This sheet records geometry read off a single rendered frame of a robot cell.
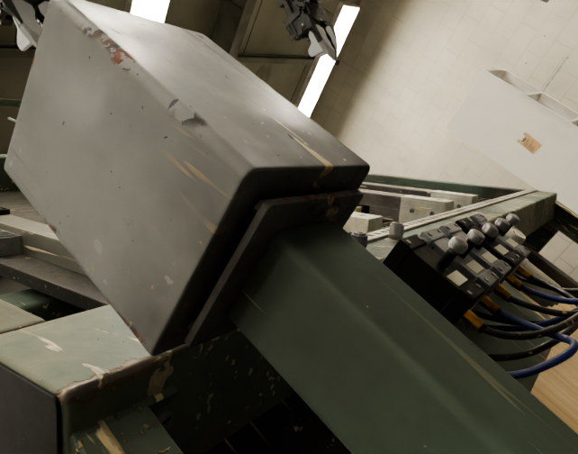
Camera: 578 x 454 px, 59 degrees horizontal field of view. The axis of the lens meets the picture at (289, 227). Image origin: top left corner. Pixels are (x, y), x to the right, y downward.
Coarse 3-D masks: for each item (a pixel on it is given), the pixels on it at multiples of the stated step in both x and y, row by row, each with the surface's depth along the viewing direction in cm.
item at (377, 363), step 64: (320, 256) 24; (256, 320) 25; (320, 320) 23; (384, 320) 22; (320, 384) 24; (384, 384) 22; (448, 384) 21; (512, 384) 23; (384, 448) 22; (448, 448) 20; (512, 448) 19; (576, 448) 22
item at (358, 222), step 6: (354, 216) 94; (360, 216) 94; (366, 216) 95; (372, 216) 95; (378, 216) 96; (348, 222) 95; (354, 222) 94; (360, 222) 93; (366, 222) 92; (372, 222) 93; (378, 222) 96; (348, 228) 95; (354, 228) 94; (360, 228) 93; (366, 228) 93; (372, 228) 94; (378, 228) 96
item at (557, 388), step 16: (560, 304) 174; (576, 336) 157; (560, 352) 140; (576, 352) 146; (560, 368) 131; (576, 368) 136; (544, 384) 120; (560, 384) 124; (576, 384) 129; (544, 400) 113; (560, 400) 117; (576, 400) 121; (560, 416) 110; (576, 416) 115; (576, 432) 108
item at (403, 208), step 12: (372, 192) 141; (384, 192) 144; (360, 204) 147; (372, 204) 141; (384, 204) 139; (396, 204) 137; (408, 204) 135; (420, 204) 133; (432, 204) 131; (444, 204) 129; (384, 216) 139; (396, 216) 137; (408, 216) 135; (420, 216) 133
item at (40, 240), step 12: (0, 216) 89; (12, 216) 90; (0, 228) 84; (12, 228) 82; (24, 228) 81; (36, 228) 81; (48, 228) 82; (24, 240) 80; (36, 240) 78; (48, 240) 76; (24, 252) 80; (36, 252) 78; (48, 252) 76; (60, 252) 74; (60, 264) 75; (72, 264) 73
